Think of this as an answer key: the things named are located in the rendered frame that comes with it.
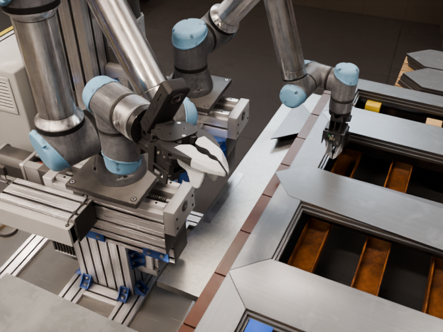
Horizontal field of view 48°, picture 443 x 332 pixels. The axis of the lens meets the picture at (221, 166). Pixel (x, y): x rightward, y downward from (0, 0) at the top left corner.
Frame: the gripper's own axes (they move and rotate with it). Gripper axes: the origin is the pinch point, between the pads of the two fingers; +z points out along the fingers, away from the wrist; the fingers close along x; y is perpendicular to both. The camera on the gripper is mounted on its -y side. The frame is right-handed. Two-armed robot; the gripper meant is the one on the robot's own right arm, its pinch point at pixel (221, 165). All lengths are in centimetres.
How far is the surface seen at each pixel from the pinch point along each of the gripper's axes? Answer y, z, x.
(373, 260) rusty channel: 68, -1, -78
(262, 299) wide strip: 57, -7, -29
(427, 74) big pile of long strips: 38, -40, -170
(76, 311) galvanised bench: 43, -22, 15
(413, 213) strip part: 49, 3, -86
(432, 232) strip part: 50, 11, -83
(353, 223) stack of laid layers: 54, -8, -71
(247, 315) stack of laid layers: 60, -7, -24
